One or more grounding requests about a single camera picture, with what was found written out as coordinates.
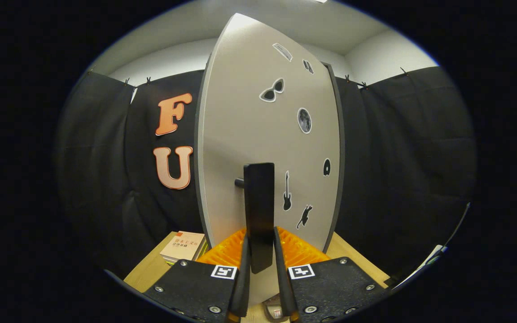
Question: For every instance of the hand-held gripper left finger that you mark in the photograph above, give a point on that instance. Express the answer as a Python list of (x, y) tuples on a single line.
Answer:
[(195, 287)]

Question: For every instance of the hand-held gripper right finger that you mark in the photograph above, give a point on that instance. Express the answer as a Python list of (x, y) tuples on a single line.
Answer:
[(330, 287)]

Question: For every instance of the brown fuzzy shoe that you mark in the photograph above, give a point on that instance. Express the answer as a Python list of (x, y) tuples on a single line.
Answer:
[(271, 306)]

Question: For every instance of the beige shoe cabinet door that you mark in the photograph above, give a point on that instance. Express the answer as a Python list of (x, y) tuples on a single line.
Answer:
[(240, 112)]

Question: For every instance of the yellow edged book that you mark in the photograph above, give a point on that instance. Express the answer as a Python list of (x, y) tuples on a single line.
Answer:
[(204, 253)]

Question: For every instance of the beige cover book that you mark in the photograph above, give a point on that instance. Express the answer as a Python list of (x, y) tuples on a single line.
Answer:
[(182, 246)]

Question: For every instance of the white paper sheet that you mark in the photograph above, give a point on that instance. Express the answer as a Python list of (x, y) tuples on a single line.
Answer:
[(435, 250)]

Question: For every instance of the black backdrop cloth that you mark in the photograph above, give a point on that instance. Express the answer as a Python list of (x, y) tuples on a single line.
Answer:
[(97, 179)]

